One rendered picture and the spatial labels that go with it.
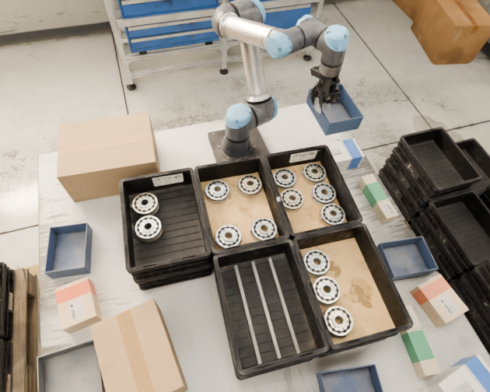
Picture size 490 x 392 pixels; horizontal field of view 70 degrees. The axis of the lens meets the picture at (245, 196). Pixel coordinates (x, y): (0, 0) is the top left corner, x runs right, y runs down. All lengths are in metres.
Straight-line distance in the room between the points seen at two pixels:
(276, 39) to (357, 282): 0.91
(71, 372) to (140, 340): 0.31
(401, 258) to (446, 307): 0.25
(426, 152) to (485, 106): 1.52
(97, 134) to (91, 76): 1.83
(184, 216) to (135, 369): 0.58
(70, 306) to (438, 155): 2.11
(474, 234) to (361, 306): 1.14
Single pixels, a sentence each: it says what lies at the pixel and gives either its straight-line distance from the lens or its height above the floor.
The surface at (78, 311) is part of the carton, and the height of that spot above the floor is 0.77.
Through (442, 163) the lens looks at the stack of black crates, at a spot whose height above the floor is 0.49.
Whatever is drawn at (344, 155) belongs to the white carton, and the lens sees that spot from 1.78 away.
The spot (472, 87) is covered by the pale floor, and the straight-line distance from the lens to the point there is 3.99.
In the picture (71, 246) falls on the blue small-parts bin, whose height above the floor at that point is 0.70.
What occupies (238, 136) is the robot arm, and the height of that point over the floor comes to 0.88.
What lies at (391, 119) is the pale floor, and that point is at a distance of 3.28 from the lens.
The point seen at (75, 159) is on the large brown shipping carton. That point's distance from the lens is 1.64.
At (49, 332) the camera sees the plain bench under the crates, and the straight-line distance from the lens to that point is 1.56.
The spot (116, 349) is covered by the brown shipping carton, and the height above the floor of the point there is 0.86.
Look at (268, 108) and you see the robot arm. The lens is 1.67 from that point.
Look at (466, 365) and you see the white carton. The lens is 1.56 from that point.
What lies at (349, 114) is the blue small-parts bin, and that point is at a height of 1.07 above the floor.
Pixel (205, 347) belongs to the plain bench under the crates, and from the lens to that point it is 1.42.
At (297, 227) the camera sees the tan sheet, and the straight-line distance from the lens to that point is 1.45.
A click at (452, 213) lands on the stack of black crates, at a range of 2.37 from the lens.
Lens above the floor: 2.10
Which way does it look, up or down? 58 degrees down
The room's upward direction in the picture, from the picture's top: 6 degrees clockwise
